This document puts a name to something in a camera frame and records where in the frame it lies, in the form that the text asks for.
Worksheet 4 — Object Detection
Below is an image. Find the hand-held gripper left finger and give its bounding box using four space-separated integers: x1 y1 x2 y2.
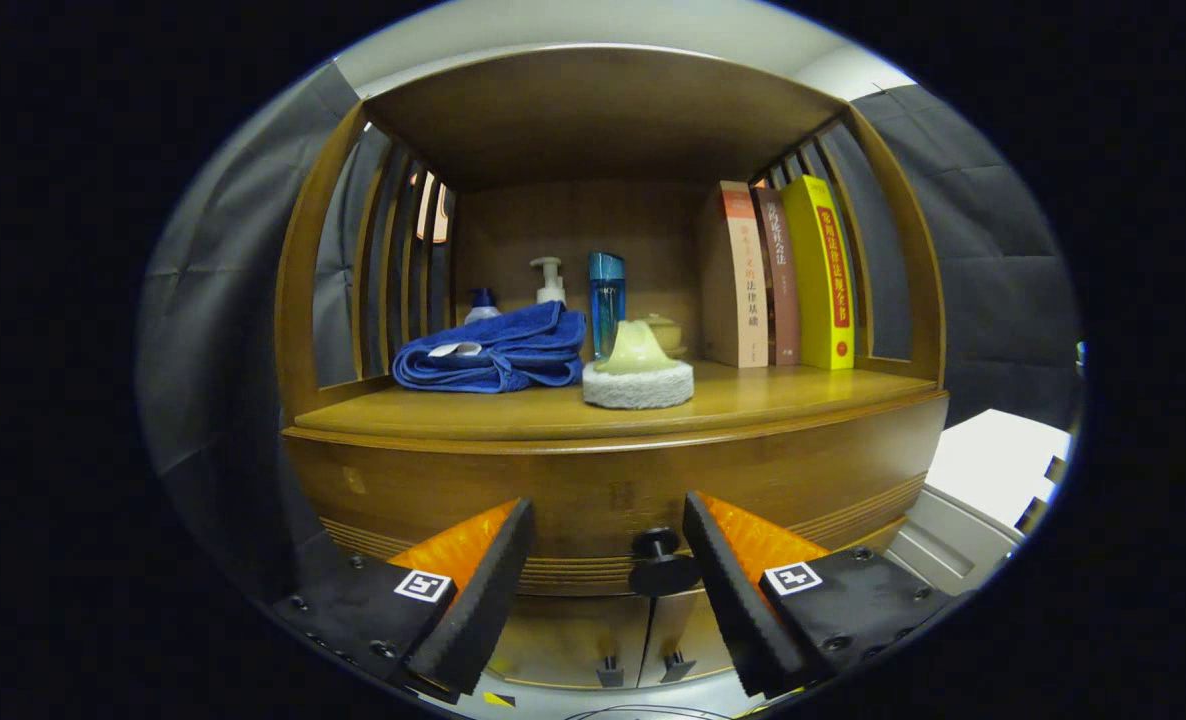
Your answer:
273 498 536 701

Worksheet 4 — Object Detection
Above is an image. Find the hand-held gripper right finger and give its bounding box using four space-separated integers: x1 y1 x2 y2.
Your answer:
683 490 954 699

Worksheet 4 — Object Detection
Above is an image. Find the wooden drawer with black knob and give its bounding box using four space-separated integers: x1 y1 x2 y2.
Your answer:
283 392 951 599

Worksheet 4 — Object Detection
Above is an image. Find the green handled scrub brush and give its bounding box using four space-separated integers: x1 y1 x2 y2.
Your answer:
581 320 696 411

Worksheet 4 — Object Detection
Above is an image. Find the wooden cabinet door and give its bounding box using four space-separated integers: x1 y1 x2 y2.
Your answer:
638 588 739 689
488 592 654 691

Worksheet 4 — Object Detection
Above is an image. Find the wooden countertop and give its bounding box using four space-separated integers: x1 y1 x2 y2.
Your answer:
283 360 949 453

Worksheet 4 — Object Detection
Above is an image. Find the wooden cabinet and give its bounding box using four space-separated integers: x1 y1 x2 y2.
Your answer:
275 45 951 693

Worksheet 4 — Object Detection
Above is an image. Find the folded blue towel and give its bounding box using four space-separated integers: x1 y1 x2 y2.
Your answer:
391 301 588 394

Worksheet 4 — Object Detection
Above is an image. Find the yellow lidded teacup with saucer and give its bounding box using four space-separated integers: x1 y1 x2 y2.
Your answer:
643 313 686 359

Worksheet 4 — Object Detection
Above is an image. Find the white table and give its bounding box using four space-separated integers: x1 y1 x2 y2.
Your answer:
883 408 1072 599

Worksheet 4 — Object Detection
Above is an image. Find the beige book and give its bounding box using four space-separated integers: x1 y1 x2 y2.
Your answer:
698 181 769 369

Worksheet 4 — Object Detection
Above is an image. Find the brown book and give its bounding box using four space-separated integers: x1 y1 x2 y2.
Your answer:
753 187 802 367

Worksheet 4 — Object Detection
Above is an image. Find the white pump bottle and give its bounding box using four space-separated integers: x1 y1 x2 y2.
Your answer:
530 257 567 307

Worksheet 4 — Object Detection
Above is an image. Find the blue glass bottle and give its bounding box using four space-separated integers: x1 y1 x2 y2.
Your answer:
589 251 627 361

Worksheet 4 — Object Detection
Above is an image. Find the yellow book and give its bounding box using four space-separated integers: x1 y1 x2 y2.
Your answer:
781 175 856 371

